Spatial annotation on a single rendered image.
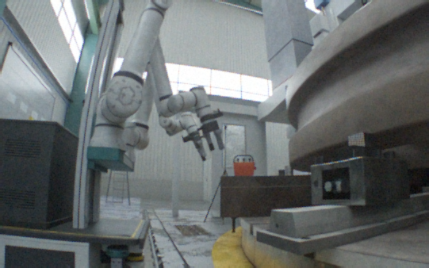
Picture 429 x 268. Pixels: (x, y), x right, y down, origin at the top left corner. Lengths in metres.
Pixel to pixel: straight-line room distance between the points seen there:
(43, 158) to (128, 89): 0.56
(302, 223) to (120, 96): 0.88
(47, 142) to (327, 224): 1.33
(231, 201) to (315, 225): 1.27
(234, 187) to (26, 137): 1.64
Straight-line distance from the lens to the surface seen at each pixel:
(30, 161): 1.31
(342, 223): 1.12
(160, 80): 1.33
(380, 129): 1.53
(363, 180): 1.11
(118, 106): 1.00
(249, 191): 2.16
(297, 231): 0.94
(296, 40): 5.84
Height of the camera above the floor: 0.54
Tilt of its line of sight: 12 degrees up
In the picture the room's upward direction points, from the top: 1 degrees clockwise
